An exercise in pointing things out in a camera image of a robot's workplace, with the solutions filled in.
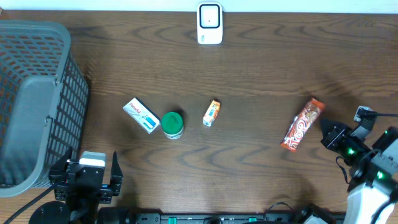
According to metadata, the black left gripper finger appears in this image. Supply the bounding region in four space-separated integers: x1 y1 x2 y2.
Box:
49 146 73 174
110 152 123 187

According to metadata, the red Top chocolate bar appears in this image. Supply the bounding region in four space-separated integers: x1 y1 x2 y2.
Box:
280 98 325 151

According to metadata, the white Panadol box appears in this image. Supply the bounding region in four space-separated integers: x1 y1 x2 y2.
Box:
123 98 160 134

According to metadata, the green lid jar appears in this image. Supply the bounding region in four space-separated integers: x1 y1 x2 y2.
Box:
161 112 184 140

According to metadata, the small orange carton box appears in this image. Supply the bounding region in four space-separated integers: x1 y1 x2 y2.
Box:
203 100 221 127

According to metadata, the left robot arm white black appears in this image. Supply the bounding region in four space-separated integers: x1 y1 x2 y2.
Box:
29 148 135 224

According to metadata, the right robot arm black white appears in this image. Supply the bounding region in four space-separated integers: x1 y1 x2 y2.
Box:
321 118 397 223

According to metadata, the white barcode scanner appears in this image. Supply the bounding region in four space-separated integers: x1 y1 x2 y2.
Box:
197 2 223 45

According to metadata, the grey plastic basket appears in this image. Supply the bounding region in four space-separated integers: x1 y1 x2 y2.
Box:
1 20 89 197

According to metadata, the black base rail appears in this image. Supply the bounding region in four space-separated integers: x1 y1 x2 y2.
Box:
133 212 294 224

